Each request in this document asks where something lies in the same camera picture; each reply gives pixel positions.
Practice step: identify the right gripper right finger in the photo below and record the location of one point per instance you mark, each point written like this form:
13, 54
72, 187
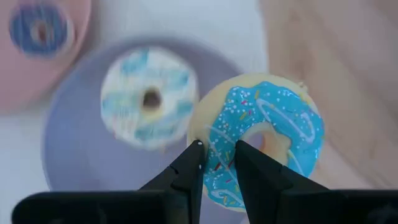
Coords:
258, 177

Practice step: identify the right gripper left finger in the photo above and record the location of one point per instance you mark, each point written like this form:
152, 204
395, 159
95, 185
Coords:
186, 180

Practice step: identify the blue donut with white drizzle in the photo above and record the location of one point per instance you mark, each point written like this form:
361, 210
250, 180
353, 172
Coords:
280, 109

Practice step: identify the white donut with blue patches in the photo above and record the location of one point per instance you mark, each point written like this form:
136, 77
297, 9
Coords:
124, 99

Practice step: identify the purple roll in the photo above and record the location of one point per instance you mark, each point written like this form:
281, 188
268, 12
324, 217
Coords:
21, 34

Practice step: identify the purple plate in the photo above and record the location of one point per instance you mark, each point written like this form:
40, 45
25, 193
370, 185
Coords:
81, 155

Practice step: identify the round white woven placemat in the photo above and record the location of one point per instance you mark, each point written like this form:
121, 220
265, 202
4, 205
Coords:
174, 18

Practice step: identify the pink plate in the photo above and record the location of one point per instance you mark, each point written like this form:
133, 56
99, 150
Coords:
18, 84

